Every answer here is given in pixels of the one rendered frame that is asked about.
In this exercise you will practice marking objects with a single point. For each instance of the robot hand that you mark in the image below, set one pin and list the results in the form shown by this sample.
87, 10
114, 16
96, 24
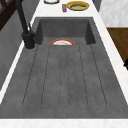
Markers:
126, 63

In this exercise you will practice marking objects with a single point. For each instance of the dark grey sink with drainboard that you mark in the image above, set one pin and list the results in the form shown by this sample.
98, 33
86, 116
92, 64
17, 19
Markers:
66, 76

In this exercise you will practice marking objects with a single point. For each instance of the red rimmed white plate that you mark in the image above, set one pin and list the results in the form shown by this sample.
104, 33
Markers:
62, 42

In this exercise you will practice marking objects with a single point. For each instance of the yellow bowl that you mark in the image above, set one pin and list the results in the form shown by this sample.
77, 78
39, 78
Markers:
78, 5

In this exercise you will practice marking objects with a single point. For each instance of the small red and grey can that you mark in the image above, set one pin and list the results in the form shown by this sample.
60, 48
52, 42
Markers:
64, 8

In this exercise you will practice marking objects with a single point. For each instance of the black rimmed white plate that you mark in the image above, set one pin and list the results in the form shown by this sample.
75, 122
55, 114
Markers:
50, 1

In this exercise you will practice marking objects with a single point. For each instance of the black tap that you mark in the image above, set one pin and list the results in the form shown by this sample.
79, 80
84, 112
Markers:
27, 33

